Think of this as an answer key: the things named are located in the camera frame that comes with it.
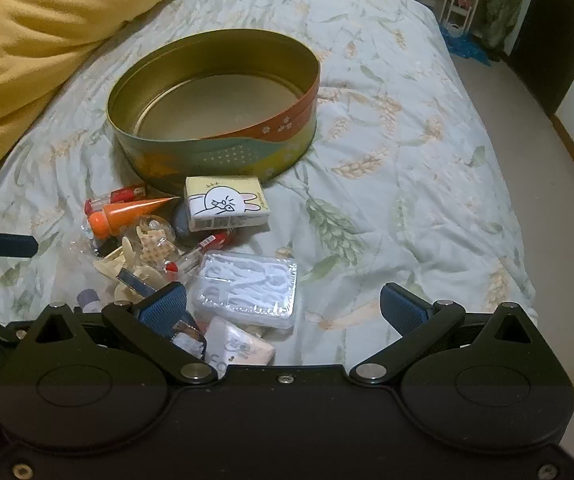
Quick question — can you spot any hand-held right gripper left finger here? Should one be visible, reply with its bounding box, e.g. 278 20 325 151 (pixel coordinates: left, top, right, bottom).
24 281 218 386

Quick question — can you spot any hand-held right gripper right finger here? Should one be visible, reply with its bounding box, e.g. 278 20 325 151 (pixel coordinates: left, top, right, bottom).
348 282 542 386

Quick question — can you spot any clear vial with red cap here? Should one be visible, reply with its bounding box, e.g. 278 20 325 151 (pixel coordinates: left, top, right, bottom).
164 252 205 276

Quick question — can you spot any clear plastic packet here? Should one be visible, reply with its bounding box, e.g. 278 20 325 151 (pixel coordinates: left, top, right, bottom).
190 251 300 332

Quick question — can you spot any pink packet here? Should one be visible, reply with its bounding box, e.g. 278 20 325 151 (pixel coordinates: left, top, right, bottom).
204 316 276 381

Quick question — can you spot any orange squeeze tube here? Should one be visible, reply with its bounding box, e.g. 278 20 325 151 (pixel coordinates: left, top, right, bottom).
88 195 182 237

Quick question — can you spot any cartoon rabbit tissue pack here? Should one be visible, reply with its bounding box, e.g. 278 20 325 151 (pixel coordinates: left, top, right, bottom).
183 175 271 233

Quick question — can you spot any round floral tin container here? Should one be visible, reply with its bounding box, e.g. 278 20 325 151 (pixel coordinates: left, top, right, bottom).
106 28 322 196

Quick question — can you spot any small purple bottle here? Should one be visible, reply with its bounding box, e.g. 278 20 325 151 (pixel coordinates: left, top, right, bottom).
77 287 104 312

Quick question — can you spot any red lighter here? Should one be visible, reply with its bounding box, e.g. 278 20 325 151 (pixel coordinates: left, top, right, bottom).
194 230 238 253
84 185 148 213

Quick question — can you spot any grey round disc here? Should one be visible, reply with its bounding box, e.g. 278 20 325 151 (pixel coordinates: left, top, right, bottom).
172 205 195 238

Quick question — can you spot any yellow blanket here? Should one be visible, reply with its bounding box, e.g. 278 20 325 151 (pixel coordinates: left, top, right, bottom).
0 0 182 201

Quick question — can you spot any blue plastic bag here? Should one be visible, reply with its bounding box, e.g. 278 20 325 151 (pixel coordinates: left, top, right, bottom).
439 27 491 64

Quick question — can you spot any small white chair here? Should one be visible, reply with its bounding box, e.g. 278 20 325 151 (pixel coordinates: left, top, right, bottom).
442 0 474 32

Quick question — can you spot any green jacket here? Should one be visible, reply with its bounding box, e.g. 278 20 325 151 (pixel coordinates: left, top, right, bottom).
482 0 524 52

